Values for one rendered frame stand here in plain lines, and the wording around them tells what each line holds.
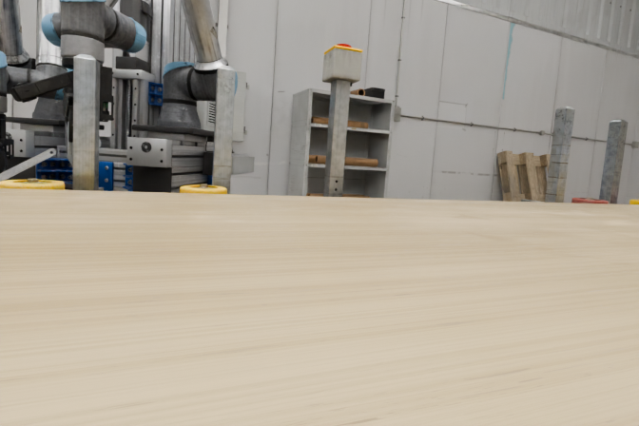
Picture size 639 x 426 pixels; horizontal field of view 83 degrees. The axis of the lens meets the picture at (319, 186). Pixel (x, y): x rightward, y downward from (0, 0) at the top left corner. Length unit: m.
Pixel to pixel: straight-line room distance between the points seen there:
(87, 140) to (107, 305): 0.62
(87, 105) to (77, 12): 0.20
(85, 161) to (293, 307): 0.66
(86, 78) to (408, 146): 3.78
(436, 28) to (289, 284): 4.54
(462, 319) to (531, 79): 5.55
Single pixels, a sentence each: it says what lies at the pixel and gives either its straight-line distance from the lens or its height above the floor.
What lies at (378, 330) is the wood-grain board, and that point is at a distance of 0.18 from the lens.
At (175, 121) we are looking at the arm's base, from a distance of 1.37.
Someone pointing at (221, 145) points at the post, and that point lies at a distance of 0.78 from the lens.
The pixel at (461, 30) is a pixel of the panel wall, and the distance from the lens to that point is 4.93.
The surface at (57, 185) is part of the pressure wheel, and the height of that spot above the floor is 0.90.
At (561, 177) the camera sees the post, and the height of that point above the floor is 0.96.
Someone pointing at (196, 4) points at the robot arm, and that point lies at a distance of 1.27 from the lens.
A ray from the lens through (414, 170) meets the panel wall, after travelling 4.35.
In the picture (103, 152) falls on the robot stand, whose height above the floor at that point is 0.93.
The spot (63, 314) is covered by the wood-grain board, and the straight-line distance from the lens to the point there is 0.20.
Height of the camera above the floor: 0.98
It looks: 5 degrees down
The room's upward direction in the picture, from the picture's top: 4 degrees clockwise
